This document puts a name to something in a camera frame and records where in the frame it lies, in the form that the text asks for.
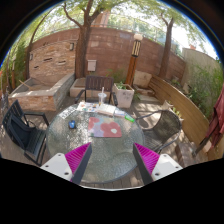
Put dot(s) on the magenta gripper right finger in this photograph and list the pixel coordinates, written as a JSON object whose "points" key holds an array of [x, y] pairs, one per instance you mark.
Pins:
{"points": [[146, 160]]}

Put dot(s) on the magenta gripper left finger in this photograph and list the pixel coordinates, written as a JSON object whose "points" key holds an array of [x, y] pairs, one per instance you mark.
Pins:
{"points": [[77, 160]]}

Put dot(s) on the floral red mouse pad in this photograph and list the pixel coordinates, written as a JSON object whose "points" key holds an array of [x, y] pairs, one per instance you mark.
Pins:
{"points": [[104, 127]]}

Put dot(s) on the black mesh chair at right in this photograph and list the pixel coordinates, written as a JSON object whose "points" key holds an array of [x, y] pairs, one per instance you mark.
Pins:
{"points": [[164, 132]]}

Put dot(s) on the round glass patio table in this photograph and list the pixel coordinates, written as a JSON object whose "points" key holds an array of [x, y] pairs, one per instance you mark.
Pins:
{"points": [[111, 158]]}

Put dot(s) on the green marker pen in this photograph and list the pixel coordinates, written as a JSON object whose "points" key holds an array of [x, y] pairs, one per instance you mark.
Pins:
{"points": [[129, 118]]}

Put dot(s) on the colourful paper sheet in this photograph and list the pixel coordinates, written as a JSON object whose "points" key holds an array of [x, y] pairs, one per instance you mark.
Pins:
{"points": [[87, 107]]}

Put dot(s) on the black chair at left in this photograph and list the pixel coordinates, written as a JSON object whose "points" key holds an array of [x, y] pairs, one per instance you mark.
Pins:
{"points": [[24, 133]]}

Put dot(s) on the clear plastic cup with straw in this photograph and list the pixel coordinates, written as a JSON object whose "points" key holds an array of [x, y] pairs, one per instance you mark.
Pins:
{"points": [[102, 96]]}

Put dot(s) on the white square planter box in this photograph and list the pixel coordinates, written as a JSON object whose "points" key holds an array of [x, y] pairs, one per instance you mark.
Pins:
{"points": [[124, 94]]}

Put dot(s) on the stone raised pond basin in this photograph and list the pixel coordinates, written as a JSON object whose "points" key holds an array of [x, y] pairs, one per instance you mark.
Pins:
{"points": [[45, 99]]}

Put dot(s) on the dark wooden chair behind table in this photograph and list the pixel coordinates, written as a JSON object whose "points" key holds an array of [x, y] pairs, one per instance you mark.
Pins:
{"points": [[98, 83]]}

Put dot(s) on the right tree trunk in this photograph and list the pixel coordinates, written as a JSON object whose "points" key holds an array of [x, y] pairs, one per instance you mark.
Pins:
{"points": [[167, 47]]}

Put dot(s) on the central tree trunk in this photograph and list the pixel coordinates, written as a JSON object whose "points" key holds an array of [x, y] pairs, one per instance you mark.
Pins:
{"points": [[84, 33]]}

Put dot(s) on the white electrical wall box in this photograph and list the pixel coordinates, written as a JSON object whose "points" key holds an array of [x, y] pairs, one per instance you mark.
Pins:
{"points": [[91, 65]]}

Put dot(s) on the wooden garden lamp post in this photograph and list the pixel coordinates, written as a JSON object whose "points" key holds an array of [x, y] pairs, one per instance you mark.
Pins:
{"points": [[133, 60]]}

